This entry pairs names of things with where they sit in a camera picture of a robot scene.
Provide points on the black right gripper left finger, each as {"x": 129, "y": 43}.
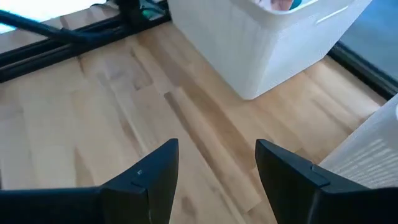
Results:
{"x": 93, "y": 207}

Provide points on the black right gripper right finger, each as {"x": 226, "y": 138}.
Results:
{"x": 326, "y": 205}

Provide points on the teal knit garment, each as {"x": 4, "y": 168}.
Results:
{"x": 296, "y": 3}

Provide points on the pink and maroon garment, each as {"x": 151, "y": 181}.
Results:
{"x": 281, "y": 4}

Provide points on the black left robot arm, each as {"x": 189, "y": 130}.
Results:
{"x": 46, "y": 30}

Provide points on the perforated cream laundry basket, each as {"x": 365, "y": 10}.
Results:
{"x": 248, "y": 46}
{"x": 367, "y": 155}

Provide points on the black table frame rail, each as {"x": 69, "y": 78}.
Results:
{"x": 31, "y": 67}
{"x": 363, "y": 70}

